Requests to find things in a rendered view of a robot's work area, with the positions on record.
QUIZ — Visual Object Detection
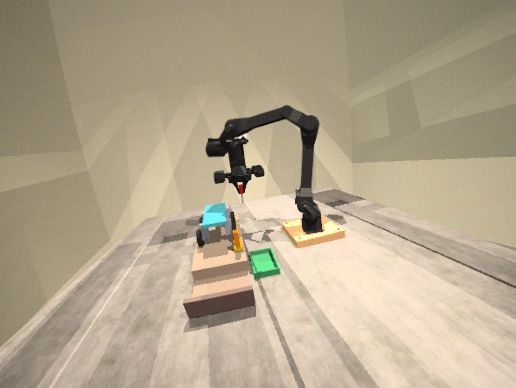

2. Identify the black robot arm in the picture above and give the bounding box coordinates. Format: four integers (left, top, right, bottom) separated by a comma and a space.
206, 105, 324, 235

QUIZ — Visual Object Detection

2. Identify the green tray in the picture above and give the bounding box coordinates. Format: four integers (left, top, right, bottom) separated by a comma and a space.
249, 248, 281, 279
252, 252, 277, 273

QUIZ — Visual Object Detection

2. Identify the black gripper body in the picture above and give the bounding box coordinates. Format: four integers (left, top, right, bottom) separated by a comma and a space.
214, 156, 265, 184

